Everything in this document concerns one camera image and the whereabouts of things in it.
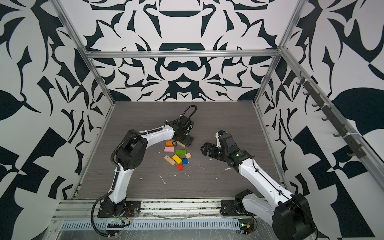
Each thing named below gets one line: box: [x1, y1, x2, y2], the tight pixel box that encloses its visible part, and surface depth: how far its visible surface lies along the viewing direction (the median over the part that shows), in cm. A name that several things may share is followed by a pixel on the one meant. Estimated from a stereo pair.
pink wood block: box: [164, 146, 175, 153], surface depth 96 cm
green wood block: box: [176, 149, 187, 156], surface depth 95 cm
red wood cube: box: [177, 164, 184, 171], surface depth 90 cm
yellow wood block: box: [172, 154, 183, 165], surface depth 91 cm
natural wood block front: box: [164, 155, 176, 166], surface depth 92 cm
